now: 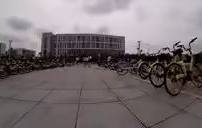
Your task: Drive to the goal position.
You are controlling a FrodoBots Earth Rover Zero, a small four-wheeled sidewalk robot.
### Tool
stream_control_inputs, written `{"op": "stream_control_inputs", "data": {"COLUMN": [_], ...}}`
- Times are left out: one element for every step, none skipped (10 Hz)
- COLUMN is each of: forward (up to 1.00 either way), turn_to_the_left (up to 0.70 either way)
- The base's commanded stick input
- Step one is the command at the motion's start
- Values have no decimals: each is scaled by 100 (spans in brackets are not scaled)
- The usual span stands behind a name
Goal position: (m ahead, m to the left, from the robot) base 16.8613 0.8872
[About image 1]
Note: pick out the row of parked dark bicycles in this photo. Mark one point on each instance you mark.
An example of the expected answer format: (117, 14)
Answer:
(15, 66)

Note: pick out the pole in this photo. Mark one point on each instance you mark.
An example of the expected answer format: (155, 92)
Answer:
(10, 46)
(139, 47)

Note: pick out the low pale building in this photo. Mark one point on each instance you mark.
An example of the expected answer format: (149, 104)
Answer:
(22, 52)

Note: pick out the grey paved slab plaza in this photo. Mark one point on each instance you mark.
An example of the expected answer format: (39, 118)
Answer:
(79, 96)

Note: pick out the large grey multistorey building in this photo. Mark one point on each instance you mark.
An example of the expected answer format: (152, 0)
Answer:
(85, 44)

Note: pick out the row of parked yellow bicycles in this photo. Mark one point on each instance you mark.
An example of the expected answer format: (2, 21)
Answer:
(175, 71)

